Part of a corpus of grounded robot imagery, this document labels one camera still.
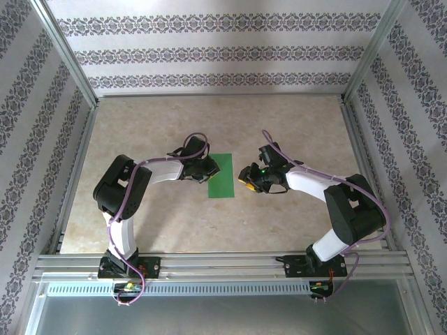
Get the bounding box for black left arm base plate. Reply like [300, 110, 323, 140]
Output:
[97, 256, 162, 280]

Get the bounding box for aluminium side rail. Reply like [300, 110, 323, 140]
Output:
[340, 100, 399, 252]
[47, 104, 101, 255]

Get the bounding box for small circuit board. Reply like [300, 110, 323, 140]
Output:
[309, 281, 335, 294]
[113, 282, 144, 294]

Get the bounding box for aluminium frame post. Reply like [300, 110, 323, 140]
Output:
[341, 0, 409, 105]
[29, 0, 99, 110]

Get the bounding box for grey metal sheet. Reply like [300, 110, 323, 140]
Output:
[24, 292, 427, 335]

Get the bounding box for green paper sheet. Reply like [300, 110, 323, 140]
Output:
[207, 153, 235, 200]

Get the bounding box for slotted grey cable duct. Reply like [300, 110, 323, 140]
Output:
[45, 281, 336, 297]

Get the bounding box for aluminium mounting rail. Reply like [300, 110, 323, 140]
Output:
[33, 253, 413, 280]

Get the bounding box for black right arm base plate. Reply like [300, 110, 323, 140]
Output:
[275, 253, 349, 279]

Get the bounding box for aluminium back rail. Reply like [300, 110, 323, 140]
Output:
[96, 92, 346, 101]

